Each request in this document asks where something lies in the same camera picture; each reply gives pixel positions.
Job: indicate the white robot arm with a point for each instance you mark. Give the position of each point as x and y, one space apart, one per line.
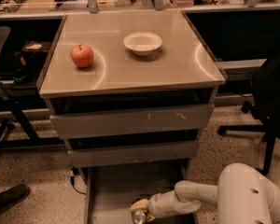
242 196

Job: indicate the top grey drawer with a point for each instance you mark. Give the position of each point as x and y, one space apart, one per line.
131 121

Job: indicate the orange soda can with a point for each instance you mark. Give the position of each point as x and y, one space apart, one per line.
139 217

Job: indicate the bottom grey open drawer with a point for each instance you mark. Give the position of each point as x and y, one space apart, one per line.
111 190

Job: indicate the grey drawer cabinet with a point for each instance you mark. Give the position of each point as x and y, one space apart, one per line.
180 72

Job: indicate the white bowl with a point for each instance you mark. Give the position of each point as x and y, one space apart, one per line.
142 43

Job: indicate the middle grey drawer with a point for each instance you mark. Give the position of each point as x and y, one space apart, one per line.
133 154

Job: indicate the dark shoe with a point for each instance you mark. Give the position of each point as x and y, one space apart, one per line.
13 196

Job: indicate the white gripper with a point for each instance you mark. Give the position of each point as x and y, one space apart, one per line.
160 205

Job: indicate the black office chair right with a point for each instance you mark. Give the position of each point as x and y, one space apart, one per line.
265 86

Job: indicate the red apple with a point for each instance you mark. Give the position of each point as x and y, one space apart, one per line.
82 55

